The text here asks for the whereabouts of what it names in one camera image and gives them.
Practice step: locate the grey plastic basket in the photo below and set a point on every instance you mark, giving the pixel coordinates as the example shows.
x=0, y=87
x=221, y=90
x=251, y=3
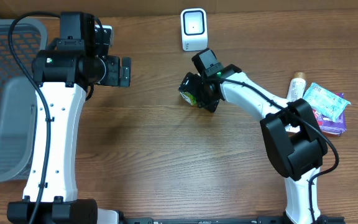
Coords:
x=18, y=114

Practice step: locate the white tube gold cap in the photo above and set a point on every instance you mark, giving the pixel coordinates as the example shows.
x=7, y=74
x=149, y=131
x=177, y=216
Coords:
x=297, y=86

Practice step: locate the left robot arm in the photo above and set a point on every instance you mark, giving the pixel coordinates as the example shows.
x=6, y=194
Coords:
x=64, y=76

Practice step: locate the teal snack packet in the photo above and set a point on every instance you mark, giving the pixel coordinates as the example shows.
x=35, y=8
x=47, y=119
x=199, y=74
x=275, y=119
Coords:
x=325, y=102

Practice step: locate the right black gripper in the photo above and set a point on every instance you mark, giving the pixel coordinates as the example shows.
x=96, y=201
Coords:
x=194, y=87

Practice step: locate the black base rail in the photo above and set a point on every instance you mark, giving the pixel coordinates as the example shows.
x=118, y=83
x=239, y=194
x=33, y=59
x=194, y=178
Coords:
x=259, y=220

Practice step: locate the purple snack package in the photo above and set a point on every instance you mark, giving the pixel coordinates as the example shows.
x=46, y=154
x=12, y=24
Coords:
x=331, y=124

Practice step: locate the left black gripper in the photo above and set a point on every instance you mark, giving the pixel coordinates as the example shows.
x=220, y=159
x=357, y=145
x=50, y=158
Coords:
x=125, y=72

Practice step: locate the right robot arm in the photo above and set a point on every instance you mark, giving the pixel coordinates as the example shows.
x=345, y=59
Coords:
x=293, y=141

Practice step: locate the green juice carton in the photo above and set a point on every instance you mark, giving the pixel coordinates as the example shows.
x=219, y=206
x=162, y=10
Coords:
x=189, y=98

